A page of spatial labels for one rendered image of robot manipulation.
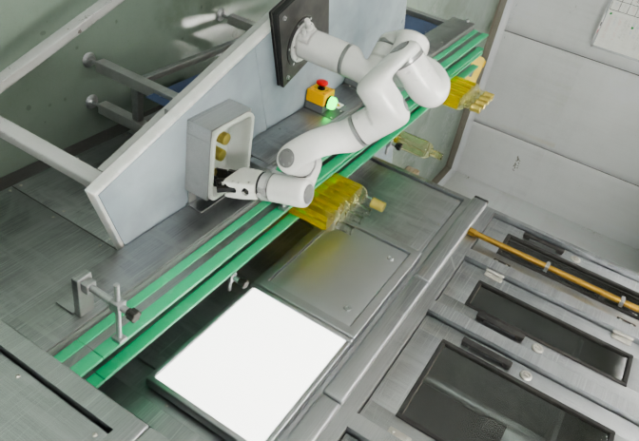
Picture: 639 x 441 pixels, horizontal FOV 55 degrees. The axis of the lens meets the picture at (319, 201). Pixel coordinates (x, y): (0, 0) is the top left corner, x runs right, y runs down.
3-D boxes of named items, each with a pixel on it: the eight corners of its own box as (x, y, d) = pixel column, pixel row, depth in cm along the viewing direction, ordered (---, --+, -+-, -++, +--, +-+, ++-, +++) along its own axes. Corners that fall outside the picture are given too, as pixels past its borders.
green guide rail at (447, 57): (273, 171, 182) (295, 182, 180) (273, 168, 182) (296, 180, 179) (473, 30, 311) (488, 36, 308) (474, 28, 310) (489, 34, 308)
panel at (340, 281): (145, 385, 150) (259, 464, 138) (145, 377, 148) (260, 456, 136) (333, 216, 216) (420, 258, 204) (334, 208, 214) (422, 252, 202)
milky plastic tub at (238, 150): (184, 191, 171) (209, 204, 168) (187, 120, 158) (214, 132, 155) (224, 165, 183) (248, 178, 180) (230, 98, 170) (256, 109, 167)
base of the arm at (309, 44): (284, 35, 176) (331, 54, 171) (308, 4, 180) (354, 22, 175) (293, 68, 190) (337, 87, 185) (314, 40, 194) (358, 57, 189)
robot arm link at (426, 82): (413, 39, 159) (445, 34, 146) (438, 82, 164) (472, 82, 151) (375, 71, 156) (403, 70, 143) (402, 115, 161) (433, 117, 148)
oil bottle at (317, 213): (275, 206, 195) (332, 236, 188) (277, 191, 192) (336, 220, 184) (284, 199, 199) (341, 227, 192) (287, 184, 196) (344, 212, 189)
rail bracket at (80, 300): (56, 308, 140) (129, 358, 132) (48, 253, 130) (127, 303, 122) (73, 297, 143) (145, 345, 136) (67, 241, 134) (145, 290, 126)
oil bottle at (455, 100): (417, 95, 277) (476, 118, 267) (420, 84, 274) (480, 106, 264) (422, 91, 281) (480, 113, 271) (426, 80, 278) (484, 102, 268)
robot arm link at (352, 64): (333, 69, 177) (382, 90, 172) (354, 28, 177) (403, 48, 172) (340, 82, 186) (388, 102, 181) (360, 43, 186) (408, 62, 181)
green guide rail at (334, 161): (270, 191, 187) (292, 202, 184) (270, 189, 186) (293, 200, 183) (469, 45, 315) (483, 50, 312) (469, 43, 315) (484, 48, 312)
